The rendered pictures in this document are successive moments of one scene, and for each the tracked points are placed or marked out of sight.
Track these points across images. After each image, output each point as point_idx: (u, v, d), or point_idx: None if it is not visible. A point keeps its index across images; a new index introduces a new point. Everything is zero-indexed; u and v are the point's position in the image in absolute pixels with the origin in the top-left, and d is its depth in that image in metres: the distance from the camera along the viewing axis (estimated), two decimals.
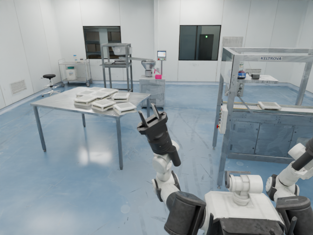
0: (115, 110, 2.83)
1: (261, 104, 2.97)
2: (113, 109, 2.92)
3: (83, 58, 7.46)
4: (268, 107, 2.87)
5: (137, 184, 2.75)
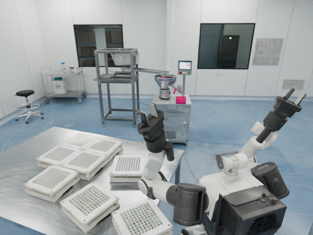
0: (118, 233, 1.11)
1: None
2: None
3: (73, 66, 5.74)
4: None
5: None
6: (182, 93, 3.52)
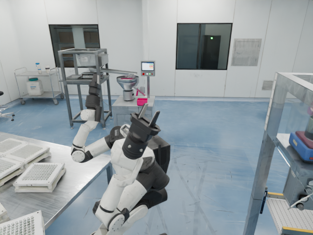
0: None
1: None
2: None
3: (49, 67, 5.65)
4: None
5: None
6: (146, 95, 3.43)
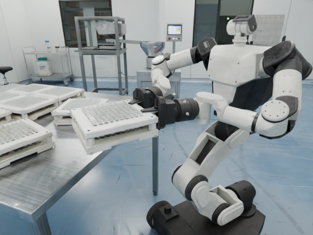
0: (77, 131, 0.74)
1: None
2: None
3: (59, 46, 5.34)
4: None
5: None
6: None
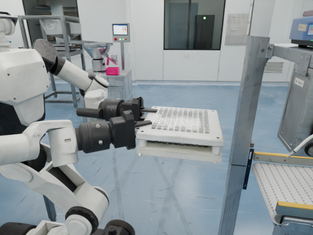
0: None
1: None
2: (218, 163, 0.60)
3: (23, 46, 5.09)
4: None
5: None
6: (118, 64, 2.87)
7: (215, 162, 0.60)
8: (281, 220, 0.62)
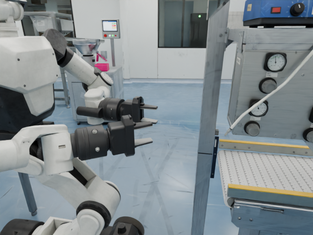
0: None
1: None
2: None
3: None
4: None
5: None
6: (107, 60, 2.87)
7: None
8: (234, 203, 0.61)
